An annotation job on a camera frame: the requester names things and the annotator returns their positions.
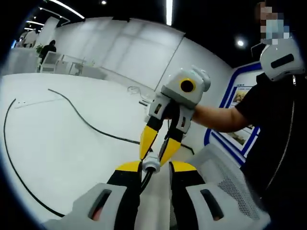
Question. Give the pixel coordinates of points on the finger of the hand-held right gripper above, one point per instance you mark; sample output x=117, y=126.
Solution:
x=172, y=147
x=148, y=140

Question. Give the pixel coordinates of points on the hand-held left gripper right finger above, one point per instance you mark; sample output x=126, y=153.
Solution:
x=189, y=191

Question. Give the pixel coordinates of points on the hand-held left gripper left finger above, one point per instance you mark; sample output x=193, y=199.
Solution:
x=120, y=191

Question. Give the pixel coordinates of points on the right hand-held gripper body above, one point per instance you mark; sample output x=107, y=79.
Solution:
x=194, y=94

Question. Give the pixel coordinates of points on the person's right forearm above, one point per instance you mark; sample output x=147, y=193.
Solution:
x=216, y=117

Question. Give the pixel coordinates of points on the white mesh office chair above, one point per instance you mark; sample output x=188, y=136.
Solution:
x=225, y=172

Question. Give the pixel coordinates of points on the white table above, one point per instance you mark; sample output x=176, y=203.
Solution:
x=60, y=155

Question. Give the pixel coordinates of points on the person's body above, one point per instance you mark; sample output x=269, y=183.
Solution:
x=271, y=143

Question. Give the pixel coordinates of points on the white device worn at chest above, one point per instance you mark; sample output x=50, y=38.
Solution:
x=280, y=57

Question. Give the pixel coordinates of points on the clear plastic strip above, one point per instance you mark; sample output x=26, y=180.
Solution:
x=36, y=103

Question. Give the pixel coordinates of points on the white office desk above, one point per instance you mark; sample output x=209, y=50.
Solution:
x=51, y=63

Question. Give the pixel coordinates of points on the green plant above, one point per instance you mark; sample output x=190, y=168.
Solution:
x=39, y=49

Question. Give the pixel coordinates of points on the blue framed wall board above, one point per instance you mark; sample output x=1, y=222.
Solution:
x=231, y=80

